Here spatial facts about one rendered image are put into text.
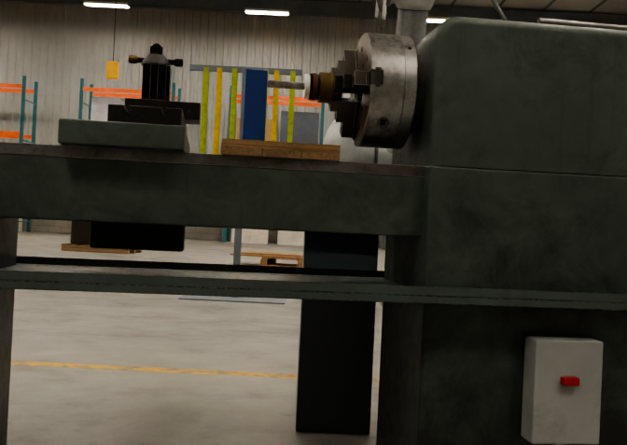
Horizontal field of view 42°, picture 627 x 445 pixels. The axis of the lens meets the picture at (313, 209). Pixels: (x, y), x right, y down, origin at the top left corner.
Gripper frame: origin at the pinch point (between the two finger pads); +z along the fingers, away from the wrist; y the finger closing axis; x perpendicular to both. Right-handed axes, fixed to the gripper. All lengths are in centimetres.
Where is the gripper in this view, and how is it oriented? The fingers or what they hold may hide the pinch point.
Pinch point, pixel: (381, 5)
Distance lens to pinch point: 226.1
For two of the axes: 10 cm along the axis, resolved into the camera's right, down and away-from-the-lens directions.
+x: 1.8, -1.6, 9.7
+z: -0.9, 9.8, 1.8
